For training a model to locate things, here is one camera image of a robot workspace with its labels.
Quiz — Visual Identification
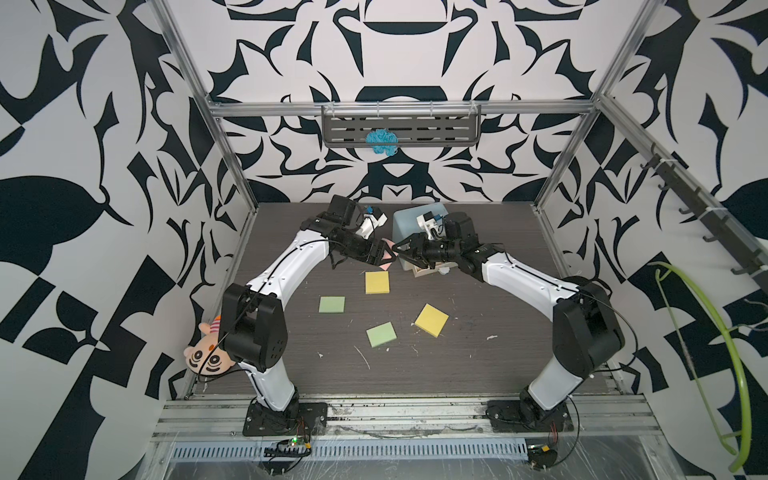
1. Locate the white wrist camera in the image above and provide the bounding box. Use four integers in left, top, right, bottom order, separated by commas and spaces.
416, 211, 444, 241
356, 206, 387, 239

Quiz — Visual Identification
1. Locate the teal crumpled object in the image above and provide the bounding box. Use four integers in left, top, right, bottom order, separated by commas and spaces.
365, 129, 399, 157

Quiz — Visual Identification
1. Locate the white cable duct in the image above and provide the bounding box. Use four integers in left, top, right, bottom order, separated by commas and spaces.
170, 437, 528, 462

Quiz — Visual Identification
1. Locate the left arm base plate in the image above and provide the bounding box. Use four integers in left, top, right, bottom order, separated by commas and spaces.
242, 399, 329, 437

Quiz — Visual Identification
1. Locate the yellow sticky note pad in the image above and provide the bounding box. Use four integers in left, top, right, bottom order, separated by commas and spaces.
365, 271, 390, 295

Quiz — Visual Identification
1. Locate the light blue drawer box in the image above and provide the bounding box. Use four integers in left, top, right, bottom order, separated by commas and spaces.
392, 203, 448, 242

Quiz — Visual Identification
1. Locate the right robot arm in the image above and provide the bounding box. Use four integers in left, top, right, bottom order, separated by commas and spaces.
393, 233, 626, 423

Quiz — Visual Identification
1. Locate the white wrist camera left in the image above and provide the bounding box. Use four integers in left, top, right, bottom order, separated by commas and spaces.
356, 206, 387, 239

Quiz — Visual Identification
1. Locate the green sticky pad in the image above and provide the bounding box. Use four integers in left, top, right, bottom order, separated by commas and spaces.
318, 296, 346, 314
366, 322, 397, 348

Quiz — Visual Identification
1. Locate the black hook rail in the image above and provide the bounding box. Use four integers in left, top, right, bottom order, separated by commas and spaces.
643, 142, 767, 290

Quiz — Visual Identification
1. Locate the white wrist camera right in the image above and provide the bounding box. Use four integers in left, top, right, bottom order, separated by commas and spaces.
416, 211, 444, 241

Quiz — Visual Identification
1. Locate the yellow sticky pad right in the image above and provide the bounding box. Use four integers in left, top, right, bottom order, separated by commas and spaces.
414, 304, 449, 338

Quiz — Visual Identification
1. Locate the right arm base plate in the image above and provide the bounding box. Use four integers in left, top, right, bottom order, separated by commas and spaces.
485, 398, 574, 433

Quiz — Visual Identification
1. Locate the cream drawer tray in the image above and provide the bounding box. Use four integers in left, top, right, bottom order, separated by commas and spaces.
411, 262, 457, 278

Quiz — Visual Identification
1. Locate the grey wall shelf rack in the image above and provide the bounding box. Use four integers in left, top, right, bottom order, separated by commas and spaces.
320, 104, 481, 148

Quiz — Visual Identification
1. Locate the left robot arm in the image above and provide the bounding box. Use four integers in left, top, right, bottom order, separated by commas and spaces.
217, 208, 388, 414

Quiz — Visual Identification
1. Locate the plush doll orange hat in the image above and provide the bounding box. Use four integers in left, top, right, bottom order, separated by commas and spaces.
183, 316, 236, 377

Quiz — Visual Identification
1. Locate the green curved hose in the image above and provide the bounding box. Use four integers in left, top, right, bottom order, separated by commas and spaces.
647, 260, 753, 474

